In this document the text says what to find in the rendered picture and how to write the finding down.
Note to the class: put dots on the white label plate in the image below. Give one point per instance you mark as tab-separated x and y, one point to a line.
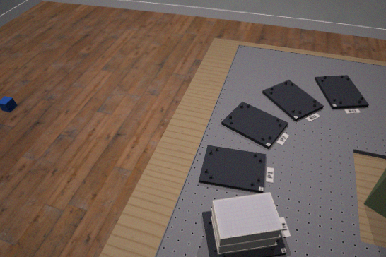
285	232
352	111
283	138
270	175
312	117

